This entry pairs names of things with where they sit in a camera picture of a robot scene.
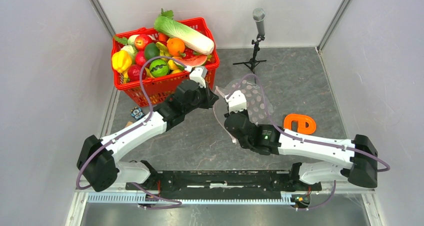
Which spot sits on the dark green toy avocado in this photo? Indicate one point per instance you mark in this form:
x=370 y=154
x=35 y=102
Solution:
x=151 y=51

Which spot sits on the toy napa cabbage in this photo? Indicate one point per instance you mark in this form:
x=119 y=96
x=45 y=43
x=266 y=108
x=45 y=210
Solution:
x=194 y=39

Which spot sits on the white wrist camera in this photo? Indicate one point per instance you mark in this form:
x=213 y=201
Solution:
x=236 y=102
x=198 y=74

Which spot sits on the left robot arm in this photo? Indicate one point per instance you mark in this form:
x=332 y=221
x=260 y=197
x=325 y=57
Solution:
x=98 y=159

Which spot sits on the small round toy watermelon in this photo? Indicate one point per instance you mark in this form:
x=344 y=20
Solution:
x=159 y=68

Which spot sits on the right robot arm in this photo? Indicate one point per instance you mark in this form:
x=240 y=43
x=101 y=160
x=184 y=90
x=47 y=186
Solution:
x=354 y=160

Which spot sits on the yellow toy bell pepper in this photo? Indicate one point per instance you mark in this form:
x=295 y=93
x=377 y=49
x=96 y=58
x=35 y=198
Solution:
x=121 y=61

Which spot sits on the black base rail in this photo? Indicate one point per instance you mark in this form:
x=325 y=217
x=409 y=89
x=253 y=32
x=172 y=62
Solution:
x=225 y=184

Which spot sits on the orange plastic tape dispenser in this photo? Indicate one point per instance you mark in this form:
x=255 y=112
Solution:
x=304 y=123

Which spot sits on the toy watermelon slice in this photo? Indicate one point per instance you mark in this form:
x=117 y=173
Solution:
x=194 y=61

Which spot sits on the clear zip top bag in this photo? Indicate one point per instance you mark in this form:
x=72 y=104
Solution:
x=256 y=101

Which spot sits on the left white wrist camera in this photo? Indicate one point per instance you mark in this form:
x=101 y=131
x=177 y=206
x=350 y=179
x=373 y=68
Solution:
x=198 y=74

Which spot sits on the toy orange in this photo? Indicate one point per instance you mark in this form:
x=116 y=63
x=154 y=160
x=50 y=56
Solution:
x=175 y=46

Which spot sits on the red plastic basket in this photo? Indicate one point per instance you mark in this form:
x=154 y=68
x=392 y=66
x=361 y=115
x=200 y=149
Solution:
x=159 y=88

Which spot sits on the black tripod stand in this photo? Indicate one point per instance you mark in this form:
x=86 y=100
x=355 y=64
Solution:
x=252 y=63

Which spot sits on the small wooden block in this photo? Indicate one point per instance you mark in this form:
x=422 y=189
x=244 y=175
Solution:
x=128 y=124

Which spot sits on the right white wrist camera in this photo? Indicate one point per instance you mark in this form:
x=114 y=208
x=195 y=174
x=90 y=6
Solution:
x=236 y=102

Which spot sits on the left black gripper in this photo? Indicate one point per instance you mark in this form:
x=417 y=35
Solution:
x=210 y=98

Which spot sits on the red toy apple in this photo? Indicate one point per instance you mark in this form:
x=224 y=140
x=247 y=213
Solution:
x=141 y=41

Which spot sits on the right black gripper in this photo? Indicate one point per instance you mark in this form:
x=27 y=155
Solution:
x=242 y=112

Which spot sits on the grey microphone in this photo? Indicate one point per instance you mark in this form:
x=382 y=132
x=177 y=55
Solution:
x=258 y=16

